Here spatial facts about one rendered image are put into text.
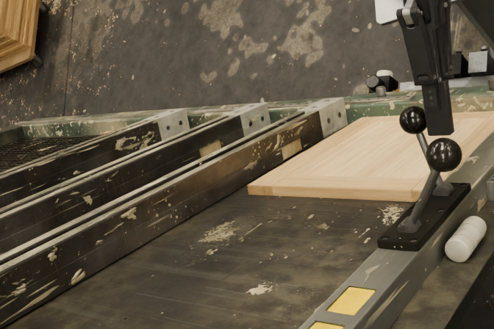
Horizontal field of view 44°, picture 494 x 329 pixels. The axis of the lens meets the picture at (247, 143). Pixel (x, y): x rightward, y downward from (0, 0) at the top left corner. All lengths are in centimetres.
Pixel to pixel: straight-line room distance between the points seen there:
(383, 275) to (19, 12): 380
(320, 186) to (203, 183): 21
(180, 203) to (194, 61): 223
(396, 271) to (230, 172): 55
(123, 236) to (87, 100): 288
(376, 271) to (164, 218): 45
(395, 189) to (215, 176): 33
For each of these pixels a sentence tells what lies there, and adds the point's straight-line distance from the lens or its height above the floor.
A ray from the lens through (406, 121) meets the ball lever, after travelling 81.
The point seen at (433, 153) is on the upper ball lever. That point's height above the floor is 156.
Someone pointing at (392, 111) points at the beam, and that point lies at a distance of 148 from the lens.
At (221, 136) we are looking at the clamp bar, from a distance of 149.
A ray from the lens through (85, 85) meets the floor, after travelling 387.
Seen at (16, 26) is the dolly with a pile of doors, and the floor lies 25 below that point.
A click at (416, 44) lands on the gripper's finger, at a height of 154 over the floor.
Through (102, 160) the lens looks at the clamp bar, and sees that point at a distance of 162.
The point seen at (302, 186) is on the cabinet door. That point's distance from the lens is 106.
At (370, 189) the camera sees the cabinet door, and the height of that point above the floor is 131.
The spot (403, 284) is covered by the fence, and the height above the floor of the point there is 156.
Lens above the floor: 218
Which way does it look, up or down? 50 degrees down
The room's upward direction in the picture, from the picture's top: 68 degrees counter-clockwise
